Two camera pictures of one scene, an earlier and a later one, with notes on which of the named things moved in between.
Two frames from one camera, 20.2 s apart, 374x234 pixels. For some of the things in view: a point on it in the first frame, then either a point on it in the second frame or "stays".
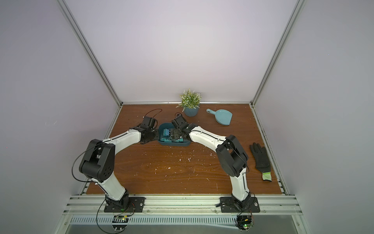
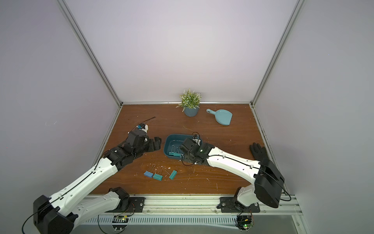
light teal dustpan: (222, 116) stays
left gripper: (157, 137) to (151, 146)
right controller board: (244, 222) stays
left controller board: (120, 222) stays
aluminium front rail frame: (184, 205) stays
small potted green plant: (190, 102) stays
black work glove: (262, 161) stays
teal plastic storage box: (164, 138) to (172, 143)
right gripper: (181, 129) to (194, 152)
